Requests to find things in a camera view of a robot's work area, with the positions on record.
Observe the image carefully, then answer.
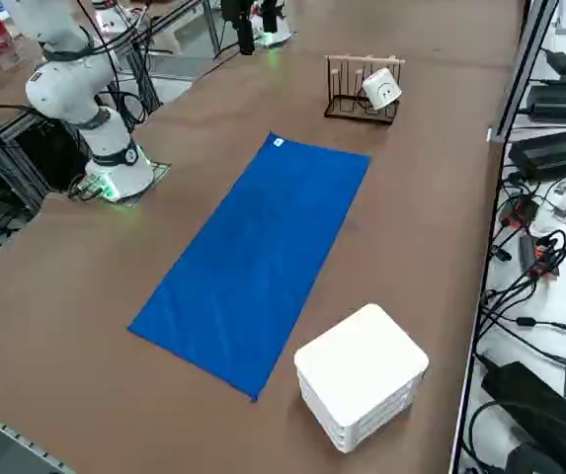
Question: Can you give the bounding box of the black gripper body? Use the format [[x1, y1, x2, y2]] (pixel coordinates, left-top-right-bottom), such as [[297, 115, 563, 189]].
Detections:
[[220, 0, 264, 24]]

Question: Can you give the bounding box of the blue microfibre towel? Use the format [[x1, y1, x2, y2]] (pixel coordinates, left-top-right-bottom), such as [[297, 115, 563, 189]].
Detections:
[[126, 129, 372, 403]]

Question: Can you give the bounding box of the white control box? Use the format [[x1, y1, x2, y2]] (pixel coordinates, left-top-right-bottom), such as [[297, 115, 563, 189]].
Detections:
[[92, 0, 133, 34]]

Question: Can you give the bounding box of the white smiley cup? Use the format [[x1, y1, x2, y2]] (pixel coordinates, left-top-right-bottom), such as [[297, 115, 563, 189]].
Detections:
[[361, 67, 404, 113]]

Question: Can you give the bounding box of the small black power adapter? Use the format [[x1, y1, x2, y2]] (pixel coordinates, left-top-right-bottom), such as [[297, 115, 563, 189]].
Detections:
[[543, 48, 566, 76]]

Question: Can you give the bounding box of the black power supply brick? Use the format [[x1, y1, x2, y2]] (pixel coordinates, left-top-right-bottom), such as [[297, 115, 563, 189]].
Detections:
[[526, 76, 566, 124]]

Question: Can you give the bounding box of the black finned power supply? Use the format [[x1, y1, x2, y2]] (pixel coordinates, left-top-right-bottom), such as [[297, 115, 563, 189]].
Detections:
[[508, 125, 566, 182]]

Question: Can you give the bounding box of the red and black connector block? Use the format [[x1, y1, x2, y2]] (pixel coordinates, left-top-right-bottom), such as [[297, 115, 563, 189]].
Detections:
[[497, 195, 540, 229]]

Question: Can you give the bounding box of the black adapter with orange plugs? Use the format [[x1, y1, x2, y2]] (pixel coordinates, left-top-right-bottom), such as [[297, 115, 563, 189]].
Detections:
[[518, 234, 566, 280]]

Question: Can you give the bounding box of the black bag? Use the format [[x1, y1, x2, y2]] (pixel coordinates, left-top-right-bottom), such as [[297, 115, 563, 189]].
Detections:
[[479, 361, 566, 474]]

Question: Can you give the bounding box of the wooden and wire cup rack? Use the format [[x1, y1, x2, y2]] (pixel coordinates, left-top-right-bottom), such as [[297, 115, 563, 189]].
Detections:
[[323, 52, 407, 126]]

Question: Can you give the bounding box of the aluminium camera post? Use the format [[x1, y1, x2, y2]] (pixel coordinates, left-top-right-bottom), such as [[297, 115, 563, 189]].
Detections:
[[487, 0, 560, 144]]

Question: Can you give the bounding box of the black cable with ferrite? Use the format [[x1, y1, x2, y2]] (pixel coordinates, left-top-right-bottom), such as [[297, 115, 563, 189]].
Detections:
[[479, 290, 566, 366]]

